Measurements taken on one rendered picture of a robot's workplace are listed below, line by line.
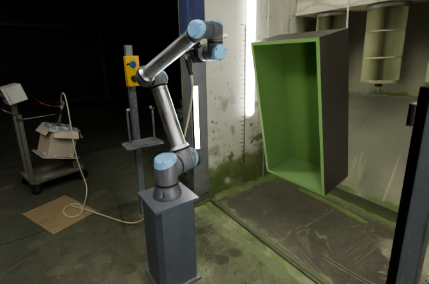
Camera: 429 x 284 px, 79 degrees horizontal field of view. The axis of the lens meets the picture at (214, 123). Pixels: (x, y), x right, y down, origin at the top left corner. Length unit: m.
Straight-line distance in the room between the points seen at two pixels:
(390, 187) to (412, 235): 1.98
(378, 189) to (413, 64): 1.26
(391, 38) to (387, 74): 0.32
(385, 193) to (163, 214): 2.09
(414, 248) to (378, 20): 2.28
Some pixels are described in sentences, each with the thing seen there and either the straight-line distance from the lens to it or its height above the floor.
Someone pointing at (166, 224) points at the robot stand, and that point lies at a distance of 1.75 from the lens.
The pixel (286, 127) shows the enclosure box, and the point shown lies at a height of 0.84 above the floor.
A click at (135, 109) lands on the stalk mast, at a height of 1.08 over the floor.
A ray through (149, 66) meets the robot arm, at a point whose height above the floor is 1.48.
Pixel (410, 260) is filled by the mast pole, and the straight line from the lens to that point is 1.06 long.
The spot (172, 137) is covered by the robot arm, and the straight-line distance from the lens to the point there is 1.80.
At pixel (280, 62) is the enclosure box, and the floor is 1.47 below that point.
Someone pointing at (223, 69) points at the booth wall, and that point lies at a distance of 2.65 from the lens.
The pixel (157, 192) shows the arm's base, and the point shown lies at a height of 0.69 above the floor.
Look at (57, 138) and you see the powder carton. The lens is 3.66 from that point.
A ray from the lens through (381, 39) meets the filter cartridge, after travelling 2.95.
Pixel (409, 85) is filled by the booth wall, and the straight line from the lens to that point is 3.26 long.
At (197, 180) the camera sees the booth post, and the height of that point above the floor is 0.30.
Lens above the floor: 1.52
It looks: 14 degrees down
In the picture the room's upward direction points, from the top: 1 degrees counter-clockwise
